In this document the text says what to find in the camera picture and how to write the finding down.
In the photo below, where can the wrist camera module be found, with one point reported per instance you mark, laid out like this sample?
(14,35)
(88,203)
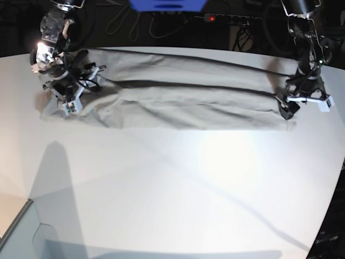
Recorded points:
(327,104)
(74,106)

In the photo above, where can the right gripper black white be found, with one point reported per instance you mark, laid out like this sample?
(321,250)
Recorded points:
(74,81)

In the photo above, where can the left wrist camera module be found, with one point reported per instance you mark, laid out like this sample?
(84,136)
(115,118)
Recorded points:
(327,104)

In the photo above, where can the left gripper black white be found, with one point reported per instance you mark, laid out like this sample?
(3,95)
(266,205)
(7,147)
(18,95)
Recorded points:
(302,88)

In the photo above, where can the black power strip red light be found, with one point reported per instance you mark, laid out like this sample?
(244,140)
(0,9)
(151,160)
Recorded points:
(230,19)

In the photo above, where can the blue box at top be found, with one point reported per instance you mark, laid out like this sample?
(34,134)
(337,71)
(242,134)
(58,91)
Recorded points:
(167,5)

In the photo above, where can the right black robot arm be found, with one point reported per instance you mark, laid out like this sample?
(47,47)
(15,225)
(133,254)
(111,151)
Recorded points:
(59,53)

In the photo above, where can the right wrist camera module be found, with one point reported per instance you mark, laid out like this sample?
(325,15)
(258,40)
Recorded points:
(74,106)

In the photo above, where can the grey t-shirt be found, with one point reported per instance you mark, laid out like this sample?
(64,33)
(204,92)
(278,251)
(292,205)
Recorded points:
(150,90)

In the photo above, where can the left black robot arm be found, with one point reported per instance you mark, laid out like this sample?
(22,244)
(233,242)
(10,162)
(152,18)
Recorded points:
(302,28)

